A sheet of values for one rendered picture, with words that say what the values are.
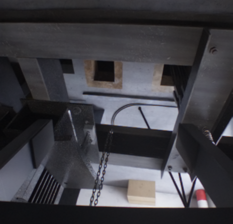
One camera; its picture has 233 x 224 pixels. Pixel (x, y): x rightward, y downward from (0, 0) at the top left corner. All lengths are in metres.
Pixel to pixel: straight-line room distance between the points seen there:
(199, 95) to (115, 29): 0.44
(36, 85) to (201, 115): 0.80
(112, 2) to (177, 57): 0.75
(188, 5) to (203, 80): 0.69
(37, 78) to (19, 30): 0.22
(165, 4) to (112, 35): 0.70
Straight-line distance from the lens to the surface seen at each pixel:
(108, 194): 3.18
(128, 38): 0.65
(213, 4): 1.36
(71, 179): 0.99
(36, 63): 0.83
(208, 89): 0.78
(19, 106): 1.28
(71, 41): 0.71
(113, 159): 1.19
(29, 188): 0.90
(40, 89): 0.91
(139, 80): 1.50
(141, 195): 2.80
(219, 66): 0.74
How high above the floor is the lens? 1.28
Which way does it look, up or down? 49 degrees down
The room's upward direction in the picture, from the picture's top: 167 degrees counter-clockwise
